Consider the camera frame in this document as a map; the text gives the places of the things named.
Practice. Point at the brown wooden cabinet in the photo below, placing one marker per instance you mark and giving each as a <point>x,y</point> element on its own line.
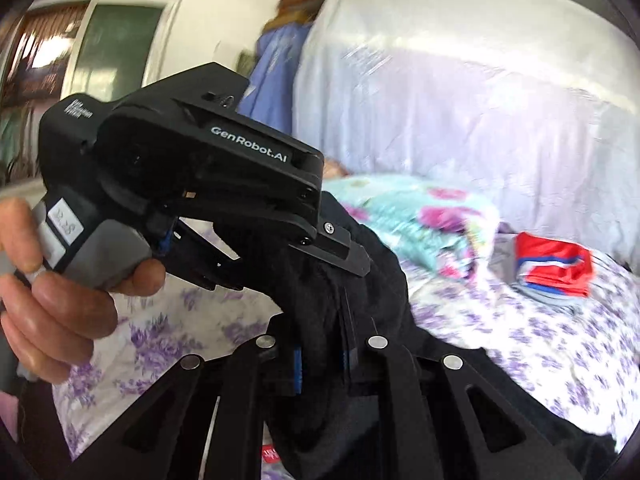
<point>300,5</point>

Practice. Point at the white cover sheet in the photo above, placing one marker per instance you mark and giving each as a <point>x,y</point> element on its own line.
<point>450,85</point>

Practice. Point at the person's left hand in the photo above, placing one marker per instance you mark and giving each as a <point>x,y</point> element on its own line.
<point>55,320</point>

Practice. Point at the white door with green glass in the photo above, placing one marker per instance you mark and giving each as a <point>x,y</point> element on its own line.
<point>120,40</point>

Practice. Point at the blue hanging cloth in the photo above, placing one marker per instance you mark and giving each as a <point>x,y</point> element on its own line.
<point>275,70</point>

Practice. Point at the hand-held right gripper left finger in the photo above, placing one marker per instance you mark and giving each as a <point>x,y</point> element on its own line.
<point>298,375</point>

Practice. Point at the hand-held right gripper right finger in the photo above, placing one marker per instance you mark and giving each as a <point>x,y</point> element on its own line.
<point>350,360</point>

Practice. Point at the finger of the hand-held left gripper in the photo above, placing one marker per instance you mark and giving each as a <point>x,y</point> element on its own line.
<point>340,252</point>
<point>210,260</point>

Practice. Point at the purple floral bedsheet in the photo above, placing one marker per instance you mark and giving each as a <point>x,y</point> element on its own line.
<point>525,350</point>

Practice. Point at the red blue white folded cloth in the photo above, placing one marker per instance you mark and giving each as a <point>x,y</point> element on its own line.
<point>545,260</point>

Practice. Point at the turquoise pink floral quilt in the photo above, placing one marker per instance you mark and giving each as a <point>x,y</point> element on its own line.
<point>425,215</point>

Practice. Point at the black pants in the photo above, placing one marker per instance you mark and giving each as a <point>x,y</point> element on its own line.
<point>370,285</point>

